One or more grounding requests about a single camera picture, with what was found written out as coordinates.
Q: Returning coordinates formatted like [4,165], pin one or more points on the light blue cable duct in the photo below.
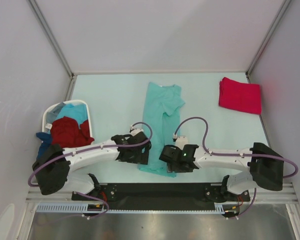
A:
[71,208]

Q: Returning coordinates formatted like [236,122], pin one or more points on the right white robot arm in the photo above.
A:
[258,166]

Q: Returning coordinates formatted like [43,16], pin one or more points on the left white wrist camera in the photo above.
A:
[135,130]

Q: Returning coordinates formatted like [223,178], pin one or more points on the aluminium frame rail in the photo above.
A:
[286,196]

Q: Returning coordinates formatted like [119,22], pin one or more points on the white laundry basket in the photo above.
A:
[50,114]

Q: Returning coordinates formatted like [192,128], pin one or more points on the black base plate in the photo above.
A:
[165,196]

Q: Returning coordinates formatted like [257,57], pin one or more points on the light blue t-shirt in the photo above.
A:
[77,112]

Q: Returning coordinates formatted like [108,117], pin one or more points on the folded red t-shirt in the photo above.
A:
[241,97]

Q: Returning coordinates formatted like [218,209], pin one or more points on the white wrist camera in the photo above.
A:
[180,141]
[135,130]

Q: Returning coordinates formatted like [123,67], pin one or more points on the teal t-shirt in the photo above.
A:
[162,113]

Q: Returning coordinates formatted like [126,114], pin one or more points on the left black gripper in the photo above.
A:
[142,158]

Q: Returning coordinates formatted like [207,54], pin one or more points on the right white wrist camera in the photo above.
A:
[180,141]

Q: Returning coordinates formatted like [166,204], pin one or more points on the dark blue t-shirt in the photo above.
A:
[46,141]

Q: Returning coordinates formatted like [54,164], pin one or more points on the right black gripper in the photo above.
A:
[173,167]

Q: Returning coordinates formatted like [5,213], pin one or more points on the dark red t-shirt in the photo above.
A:
[67,133]

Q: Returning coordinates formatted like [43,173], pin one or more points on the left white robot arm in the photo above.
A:
[57,167]

